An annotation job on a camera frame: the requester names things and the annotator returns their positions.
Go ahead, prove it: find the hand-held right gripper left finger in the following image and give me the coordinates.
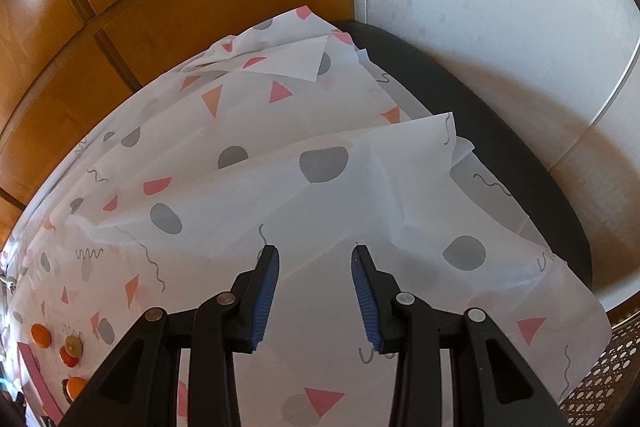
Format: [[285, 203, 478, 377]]
[[59, 245, 280, 427]]

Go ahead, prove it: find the orange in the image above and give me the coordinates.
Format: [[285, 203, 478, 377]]
[[66, 376, 89, 400], [30, 324, 52, 349]]

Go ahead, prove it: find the woven cane chair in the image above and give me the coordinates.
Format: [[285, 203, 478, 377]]
[[557, 312, 640, 427]]

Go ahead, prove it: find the black table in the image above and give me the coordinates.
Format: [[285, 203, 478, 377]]
[[332, 21, 596, 293]]

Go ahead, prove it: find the pink shallow tray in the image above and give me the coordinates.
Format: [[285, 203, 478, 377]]
[[17, 341, 53, 415]]

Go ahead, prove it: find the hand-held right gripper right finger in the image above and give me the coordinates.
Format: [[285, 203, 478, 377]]
[[351, 244, 562, 427]]

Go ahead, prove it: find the white patterned tablecloth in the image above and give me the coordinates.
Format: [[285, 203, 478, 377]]
[[0, 6, 611, 427]]

